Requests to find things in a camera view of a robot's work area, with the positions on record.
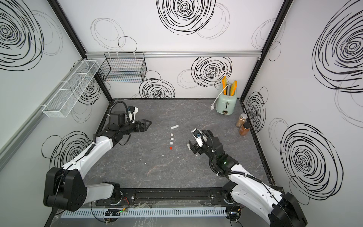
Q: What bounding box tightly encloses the spice jar silver lid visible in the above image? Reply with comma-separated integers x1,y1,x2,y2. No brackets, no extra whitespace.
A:
236,113,247,128

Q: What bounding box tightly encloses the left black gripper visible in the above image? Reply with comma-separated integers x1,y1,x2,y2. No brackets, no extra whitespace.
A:
120,120,151,136

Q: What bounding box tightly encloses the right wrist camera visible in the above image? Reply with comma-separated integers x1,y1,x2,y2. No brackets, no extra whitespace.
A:
192,129,203,147

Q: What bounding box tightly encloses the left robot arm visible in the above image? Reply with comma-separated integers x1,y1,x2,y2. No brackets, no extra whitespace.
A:
43,100,152,212

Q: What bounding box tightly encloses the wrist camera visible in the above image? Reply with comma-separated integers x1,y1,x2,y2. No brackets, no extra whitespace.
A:
192,129,203,147
128,106,139,123

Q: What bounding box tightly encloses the black wire basket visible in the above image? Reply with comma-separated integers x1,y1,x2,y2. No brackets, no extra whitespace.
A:
98,52,147,83

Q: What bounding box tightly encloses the mint green toaster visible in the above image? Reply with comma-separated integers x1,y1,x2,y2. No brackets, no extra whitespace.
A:
216,83,238,115

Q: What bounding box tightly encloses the grey slotted cable duct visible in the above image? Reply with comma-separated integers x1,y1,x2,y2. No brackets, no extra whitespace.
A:
61,207,227,219

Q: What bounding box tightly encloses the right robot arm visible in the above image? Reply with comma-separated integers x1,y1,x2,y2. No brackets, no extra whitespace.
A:
188,129,308,227

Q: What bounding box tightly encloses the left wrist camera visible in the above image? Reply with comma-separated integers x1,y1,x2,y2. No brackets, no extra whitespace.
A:
128,106,139,123

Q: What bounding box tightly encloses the white mesh shelf basket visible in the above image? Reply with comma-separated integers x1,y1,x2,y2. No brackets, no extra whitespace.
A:
42,60,99,118

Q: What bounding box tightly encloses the white toaster power cord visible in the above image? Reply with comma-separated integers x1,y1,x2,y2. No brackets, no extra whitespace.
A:
210,84,228,110

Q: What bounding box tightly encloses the spice jar black lid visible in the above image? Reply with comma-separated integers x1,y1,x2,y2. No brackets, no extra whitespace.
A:
239,122,251,136

